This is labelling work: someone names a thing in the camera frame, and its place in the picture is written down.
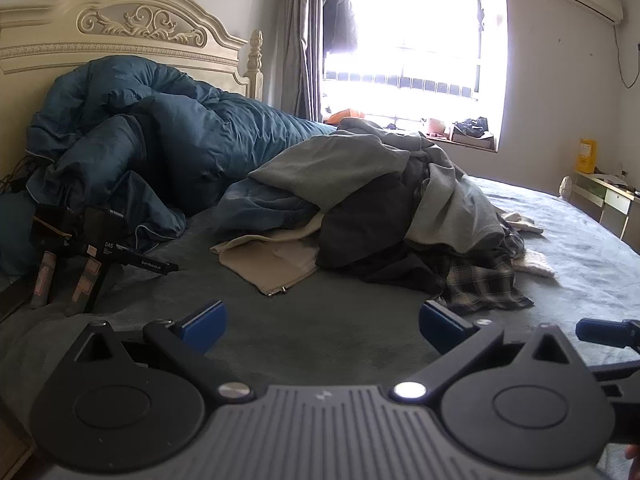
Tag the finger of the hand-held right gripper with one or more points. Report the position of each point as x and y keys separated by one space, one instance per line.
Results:
x=605 y=332
x=620 y=380

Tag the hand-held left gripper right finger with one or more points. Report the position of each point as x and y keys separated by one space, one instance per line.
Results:
x=442 y=325

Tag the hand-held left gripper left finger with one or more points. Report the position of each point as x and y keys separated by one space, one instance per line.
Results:
x=202 y=322

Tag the grey hoodie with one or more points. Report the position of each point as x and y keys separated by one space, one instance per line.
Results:
x=350 y=170

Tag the hanging dark clothes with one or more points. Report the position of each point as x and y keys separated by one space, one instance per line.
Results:
x=340 y=15

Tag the plaid shirt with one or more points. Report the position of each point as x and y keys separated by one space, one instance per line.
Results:
x=480 y=285

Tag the beige jacket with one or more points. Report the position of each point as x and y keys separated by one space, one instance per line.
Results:
x=270 y=260

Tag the cream knit sweater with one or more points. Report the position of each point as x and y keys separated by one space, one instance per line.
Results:
x=537 y=262

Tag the black jacket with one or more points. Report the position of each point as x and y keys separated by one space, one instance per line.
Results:
x=370 y=230

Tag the light tan cloth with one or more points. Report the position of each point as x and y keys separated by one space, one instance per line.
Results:
x=522 y=222

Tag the white desk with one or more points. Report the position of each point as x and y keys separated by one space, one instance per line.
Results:
x=607 y=195

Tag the small white fan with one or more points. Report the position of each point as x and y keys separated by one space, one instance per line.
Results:
x=565 y=187

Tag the yellow box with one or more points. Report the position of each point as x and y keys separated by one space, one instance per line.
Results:
x=586 y=155

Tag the flat cardboard box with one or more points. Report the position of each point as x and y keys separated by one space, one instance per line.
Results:
x=475 y=142

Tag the pink pot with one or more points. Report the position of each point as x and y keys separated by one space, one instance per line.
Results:
x=436 y=126

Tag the black bag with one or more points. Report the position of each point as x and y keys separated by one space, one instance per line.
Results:
x=472 y=127

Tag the orange cloth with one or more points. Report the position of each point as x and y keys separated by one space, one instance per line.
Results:
x=347 y=115

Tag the window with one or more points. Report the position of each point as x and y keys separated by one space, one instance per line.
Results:
x=415 y=35

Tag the grey curtain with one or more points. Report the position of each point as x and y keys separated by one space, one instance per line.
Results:
x=300 y=35

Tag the cream carved headboard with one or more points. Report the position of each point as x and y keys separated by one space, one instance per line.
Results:
x=60 y=35

